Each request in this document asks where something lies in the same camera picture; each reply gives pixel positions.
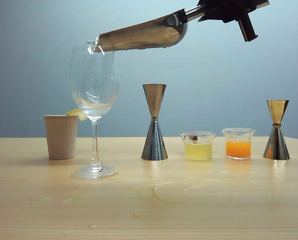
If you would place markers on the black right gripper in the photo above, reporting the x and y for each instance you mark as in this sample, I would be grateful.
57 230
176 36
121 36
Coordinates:
239 10

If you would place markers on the stainless steel ice scoop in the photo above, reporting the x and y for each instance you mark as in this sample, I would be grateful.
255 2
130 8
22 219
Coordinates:
149 35

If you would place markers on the clear ice cubes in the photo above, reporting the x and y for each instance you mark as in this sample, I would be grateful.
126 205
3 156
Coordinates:
91 47

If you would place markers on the brown stick in beaker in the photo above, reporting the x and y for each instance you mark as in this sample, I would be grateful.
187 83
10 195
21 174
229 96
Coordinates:
193 138

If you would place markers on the glass beaker with yellow juice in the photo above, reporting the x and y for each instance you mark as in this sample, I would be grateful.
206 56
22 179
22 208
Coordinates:
198 150

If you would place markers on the glass beaker with orange juice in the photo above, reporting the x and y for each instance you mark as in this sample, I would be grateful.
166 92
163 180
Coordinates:
238 148

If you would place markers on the silver double-ended jigger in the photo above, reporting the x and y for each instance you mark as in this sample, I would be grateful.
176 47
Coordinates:
154 145

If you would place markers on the clear wine glass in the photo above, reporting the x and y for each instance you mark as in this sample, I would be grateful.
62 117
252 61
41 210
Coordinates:
95 100

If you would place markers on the gold double-ended jigger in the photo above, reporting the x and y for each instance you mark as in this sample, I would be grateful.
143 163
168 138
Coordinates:
276 145

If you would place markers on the yellow lemon slice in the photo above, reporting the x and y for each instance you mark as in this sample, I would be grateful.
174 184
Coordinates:
75 113

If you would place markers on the water puddle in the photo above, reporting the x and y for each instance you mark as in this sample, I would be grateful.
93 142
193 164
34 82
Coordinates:
159 191

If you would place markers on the beige paper cup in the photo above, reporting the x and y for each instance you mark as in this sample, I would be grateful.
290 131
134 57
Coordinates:
61 137

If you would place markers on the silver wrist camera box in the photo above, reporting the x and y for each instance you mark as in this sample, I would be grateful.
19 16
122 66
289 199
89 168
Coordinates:
260 3

